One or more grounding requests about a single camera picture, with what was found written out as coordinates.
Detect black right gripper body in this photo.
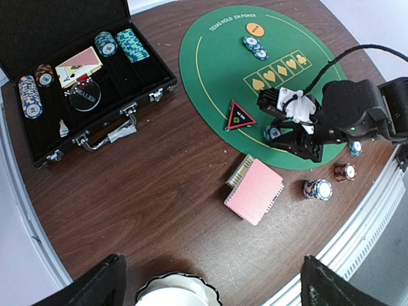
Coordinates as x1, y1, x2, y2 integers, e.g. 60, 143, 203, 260
266, 95, 335, 163

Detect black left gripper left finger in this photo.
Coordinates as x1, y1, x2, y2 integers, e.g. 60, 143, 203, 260
36, 254, 127, 305

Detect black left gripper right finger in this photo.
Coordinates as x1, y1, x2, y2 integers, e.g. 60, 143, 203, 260
300, 255, 384, 305

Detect blue green 50 chip stack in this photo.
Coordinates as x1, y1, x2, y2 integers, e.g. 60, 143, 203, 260
348, 141, 363, 157

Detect blue beige 10 chip stack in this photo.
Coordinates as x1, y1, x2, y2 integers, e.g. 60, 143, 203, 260
303, 179, 333, 201

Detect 50 chips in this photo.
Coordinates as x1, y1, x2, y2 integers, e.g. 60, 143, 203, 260
242, 36, 269, 61

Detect orange big blind button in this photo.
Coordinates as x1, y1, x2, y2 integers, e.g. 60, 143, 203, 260
245, 22, 265, 37

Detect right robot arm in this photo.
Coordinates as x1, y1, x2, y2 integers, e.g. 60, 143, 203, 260
257, 77, 407, 163

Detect red card deck in holder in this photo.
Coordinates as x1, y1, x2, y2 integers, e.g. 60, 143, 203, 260
224, 154, 284, 226

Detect white bowl stack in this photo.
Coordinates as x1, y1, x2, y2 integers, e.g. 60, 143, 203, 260
135, 272, 222, 305

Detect red triangular all-in marker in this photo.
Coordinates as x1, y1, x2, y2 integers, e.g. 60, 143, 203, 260
225, 100, 257, 131

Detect green round poker mat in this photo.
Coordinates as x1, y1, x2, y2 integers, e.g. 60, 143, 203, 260
179, 5, 333, 170

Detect clear acrylic dealer button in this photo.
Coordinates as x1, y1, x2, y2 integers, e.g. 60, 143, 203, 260
69, 82, 101, 112

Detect blue beige 10 chip row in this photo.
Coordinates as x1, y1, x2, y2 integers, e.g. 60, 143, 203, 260
18, 75, 43, 119

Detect teal blue chip row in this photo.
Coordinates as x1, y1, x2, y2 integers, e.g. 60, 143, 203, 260
115, 29, 150, 63

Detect black poker chip case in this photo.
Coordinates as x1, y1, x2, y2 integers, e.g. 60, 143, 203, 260
1, 1, 177, 167

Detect black orange 100 chip row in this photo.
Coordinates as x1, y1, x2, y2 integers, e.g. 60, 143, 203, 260
34, 64, 54, 87

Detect boxed red card deck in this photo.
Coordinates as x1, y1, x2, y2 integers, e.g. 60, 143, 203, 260
55, 47, 103, 89

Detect blue green 50 chip row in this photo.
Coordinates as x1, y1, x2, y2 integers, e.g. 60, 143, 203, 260
94, 31, 118, 57

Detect aluminium front rail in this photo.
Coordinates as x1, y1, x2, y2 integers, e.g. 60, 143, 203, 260
258, 149, 408, 306

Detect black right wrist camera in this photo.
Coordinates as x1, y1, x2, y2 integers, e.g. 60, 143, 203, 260
257, 87, 317, 126

